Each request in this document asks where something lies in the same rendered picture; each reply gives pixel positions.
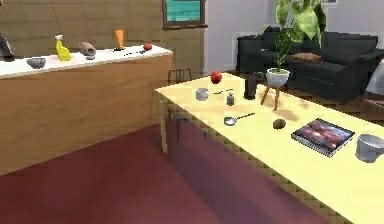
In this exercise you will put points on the house plant white pot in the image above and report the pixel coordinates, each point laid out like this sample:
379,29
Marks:
283,50

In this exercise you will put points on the brown bread loaf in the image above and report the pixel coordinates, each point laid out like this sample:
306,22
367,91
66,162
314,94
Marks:
87,48

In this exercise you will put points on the yellow spray bottle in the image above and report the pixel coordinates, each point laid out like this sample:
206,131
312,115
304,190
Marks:
62,50

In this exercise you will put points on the brown potato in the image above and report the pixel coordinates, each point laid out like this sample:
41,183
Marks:
279,124

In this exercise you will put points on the pale yellow dining table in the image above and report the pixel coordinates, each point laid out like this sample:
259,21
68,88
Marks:
300,166

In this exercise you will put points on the black cylinder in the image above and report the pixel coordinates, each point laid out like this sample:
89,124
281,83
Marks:
250,87

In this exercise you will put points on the wooden kitchen counter white top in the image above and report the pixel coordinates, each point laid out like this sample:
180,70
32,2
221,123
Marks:
83,100

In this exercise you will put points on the black knife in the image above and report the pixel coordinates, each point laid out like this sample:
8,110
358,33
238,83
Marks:
133,52

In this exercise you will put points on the red apple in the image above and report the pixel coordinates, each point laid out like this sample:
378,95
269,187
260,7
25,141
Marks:
216,77

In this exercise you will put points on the large grey bowl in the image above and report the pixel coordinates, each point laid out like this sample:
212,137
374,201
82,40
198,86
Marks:
369,148

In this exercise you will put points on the orange vase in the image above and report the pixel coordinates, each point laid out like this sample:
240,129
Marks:
119,38

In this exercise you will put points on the thin dark utensil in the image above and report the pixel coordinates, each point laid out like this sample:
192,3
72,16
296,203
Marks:
222,91

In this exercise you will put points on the dark grey appliance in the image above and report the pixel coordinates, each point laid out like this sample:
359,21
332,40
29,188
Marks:
5,50

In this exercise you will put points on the grey shaker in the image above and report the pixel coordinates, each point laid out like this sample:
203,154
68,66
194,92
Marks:
230,99

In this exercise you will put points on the small red tomato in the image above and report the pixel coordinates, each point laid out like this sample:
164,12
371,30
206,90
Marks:
147,46

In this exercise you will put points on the grey mug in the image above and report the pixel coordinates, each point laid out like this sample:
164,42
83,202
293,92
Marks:
202,94

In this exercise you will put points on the black sofa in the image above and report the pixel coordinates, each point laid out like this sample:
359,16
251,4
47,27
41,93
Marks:
333,63

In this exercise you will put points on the window brown frame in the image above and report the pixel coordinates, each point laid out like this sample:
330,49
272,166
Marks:
184,13

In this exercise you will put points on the brown cushion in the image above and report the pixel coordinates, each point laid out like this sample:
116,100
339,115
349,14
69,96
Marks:
306,56

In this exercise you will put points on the book with red cover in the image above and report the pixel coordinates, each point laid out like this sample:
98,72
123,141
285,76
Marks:
322,136

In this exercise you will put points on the dark wooden stool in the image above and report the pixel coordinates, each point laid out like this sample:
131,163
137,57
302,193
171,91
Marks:
179,75

